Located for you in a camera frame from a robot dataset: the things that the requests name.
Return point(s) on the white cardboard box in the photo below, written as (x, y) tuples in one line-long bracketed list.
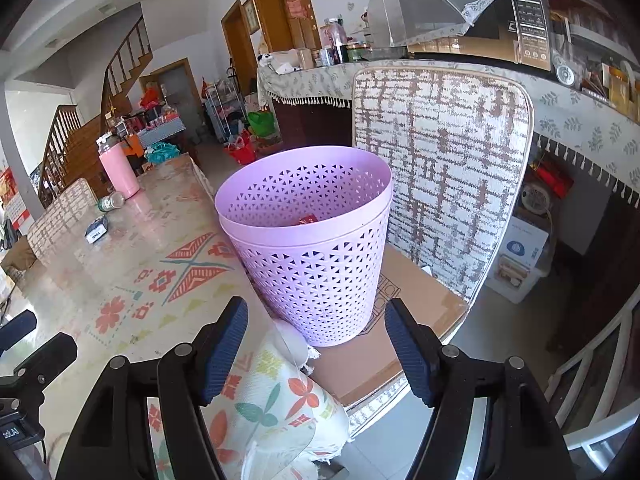
[(520, 255)]

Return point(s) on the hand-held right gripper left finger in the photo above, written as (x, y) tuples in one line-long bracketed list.
[(225, 355)]

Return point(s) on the white round timer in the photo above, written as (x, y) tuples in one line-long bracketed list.
[(565, 74)]

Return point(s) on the green capped white bottle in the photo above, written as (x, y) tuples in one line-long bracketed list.
[(111, 201)]

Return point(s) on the green bag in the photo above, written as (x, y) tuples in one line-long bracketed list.
[(261, 124)]

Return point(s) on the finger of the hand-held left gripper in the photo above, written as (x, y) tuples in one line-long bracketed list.
[(50, 360), (20, 332)]

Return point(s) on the pink thermos bottle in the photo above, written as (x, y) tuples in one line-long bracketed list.
[(120, 170)]

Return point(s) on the purple plastic basket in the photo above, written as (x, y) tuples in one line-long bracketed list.
[(310, 270)]

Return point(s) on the white metal frame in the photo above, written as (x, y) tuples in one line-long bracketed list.
[(595, 375)]

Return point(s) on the white metal rack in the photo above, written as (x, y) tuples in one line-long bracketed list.
[(222, 110)]

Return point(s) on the blue tissue packet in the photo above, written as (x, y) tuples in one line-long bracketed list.
[(96, 230)]

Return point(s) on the floral cloth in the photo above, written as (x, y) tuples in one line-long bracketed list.
[(285, 410)]

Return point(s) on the teal bag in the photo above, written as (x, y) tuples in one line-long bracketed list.
[(161, 152)]

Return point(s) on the dark liquid bottle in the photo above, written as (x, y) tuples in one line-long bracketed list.
[(335, 40)]

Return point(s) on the patterned fabric chair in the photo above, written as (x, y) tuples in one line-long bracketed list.
[(445, 170), (60, 225)]

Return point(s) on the leaf print cloth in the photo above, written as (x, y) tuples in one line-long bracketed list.
[(575, 120)]

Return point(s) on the dark wooden sideboard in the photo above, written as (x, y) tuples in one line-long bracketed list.
[(310, 125)]

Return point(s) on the wooden door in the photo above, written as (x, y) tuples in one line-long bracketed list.
[(240, 45)]

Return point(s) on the wooden staircase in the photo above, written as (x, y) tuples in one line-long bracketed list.
[(75, 145)]

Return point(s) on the brown cardboard sheet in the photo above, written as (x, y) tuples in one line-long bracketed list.
[(415, 305)]

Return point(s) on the red wall calendar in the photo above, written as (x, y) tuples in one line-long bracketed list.
[(12, 195)]

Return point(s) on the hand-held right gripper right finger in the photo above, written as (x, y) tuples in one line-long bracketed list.
[(410, 355)]

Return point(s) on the white plush toy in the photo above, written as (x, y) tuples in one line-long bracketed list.
[(266, 58)]

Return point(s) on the microwave oven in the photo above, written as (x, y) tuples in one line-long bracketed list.
[(530, 20)]

